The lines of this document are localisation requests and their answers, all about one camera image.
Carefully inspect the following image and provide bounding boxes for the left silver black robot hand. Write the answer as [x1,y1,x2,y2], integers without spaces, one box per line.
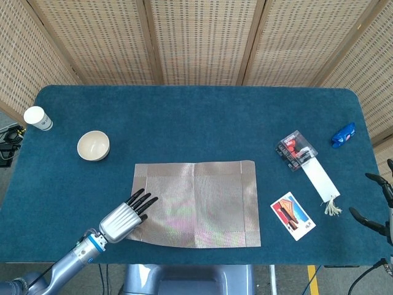
[98,188,159,244]

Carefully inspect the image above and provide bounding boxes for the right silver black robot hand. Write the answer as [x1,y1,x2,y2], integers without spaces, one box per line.
[349,159,393,246]

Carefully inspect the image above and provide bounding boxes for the cream bowl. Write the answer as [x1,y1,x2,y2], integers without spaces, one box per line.
[77,130,111,162]

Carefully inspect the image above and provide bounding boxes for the gray woven placemat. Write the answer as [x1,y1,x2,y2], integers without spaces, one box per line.
[126,159,262,248]

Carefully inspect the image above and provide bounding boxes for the gray-blue robot base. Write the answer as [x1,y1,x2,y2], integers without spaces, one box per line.
[121,264,257,295]

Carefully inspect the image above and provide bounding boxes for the white bookmark with tassel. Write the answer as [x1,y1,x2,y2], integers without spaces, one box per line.
[300,156,343,218]

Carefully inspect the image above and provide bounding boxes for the blue snack packet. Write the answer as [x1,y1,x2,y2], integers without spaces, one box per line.
[330,122,356,149]

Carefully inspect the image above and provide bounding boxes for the picture card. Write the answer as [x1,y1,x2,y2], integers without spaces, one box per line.
[270,191,317,242]

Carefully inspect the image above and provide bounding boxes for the clear box red black print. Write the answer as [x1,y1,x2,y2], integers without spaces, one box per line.
[274,130,318,173]

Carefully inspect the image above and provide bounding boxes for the blue table cover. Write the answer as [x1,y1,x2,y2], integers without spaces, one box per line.
[0,85,391,267]

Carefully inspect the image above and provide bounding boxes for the white paper cup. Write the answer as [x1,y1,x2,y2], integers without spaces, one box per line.
[23,106,53,132]

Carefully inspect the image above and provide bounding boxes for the white table leg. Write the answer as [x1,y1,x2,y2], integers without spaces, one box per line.
[268,264,278,295]

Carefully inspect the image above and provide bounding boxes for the woven bamboo folding screen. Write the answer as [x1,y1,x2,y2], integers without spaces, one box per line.
[0,0,393,185]

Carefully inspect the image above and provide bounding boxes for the blue cables under table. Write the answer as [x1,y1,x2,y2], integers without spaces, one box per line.
[97,263,110,295]

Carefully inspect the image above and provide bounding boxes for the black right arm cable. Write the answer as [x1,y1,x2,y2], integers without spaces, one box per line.
[348,259,387,295]

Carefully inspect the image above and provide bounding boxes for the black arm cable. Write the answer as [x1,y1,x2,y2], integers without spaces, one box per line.
[348,259,387,295]
[29,265,55,286]

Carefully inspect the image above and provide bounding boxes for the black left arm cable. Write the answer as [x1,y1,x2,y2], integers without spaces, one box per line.
[29,265,55,286]

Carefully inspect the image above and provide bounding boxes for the black cables and adapter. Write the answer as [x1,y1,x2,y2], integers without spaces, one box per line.
[0,122,27,168]

